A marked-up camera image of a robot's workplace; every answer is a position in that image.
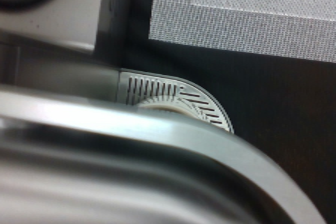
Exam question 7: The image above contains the grey pod coffee machine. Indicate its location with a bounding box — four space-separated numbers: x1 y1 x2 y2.
0 0 336 224

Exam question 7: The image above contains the white ceramic mug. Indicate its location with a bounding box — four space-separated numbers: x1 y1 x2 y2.
137 95 208 121

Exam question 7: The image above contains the grey woven placemat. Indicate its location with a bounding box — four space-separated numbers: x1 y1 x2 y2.
149 0 336 63

